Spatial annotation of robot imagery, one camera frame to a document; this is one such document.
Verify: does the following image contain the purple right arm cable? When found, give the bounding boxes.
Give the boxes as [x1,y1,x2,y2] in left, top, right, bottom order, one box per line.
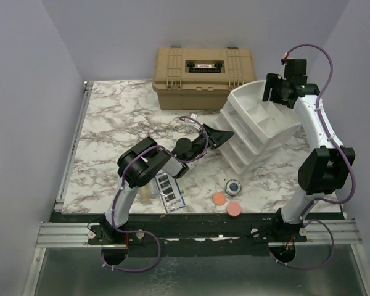
[269,44,358,269]

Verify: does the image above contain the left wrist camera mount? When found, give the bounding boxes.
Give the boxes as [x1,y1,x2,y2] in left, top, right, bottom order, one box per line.
[184,113,200,132]

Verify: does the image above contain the orange round makeup sponge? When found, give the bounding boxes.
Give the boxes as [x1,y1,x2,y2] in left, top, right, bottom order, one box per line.
[212,192,226,206]

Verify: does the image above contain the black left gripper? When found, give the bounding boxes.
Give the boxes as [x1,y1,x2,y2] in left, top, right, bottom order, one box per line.
[186,124,234,163]

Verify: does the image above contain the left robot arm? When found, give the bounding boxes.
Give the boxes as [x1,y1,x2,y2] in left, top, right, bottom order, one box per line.
[102,124,234,244]

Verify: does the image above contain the gold cap lotion bottle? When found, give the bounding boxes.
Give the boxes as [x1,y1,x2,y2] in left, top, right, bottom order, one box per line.
[139,185,152,205]

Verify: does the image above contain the white plastic drawer organizer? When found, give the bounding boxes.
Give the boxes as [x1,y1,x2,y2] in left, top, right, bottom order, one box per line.
[214,80,302,174]

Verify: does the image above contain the pink round makeup sponge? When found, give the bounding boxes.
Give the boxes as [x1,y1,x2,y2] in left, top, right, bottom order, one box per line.
[226,202,242,217]

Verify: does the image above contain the black toolbox handle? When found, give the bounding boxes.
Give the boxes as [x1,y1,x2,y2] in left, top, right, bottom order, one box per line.
[186,62,223,73]

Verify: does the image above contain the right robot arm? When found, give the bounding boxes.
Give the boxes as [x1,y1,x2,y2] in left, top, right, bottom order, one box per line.
[262,57,355,241]

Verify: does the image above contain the right aluminium extrusion rail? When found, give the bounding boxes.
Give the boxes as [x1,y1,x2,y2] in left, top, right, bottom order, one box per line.
[268,219,363,249]

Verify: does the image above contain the tan plastic toolbox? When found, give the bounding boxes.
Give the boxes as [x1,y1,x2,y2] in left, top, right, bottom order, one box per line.
[152,47,257,110]

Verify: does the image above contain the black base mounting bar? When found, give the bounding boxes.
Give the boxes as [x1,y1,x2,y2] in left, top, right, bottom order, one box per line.
[49,209,327,257]

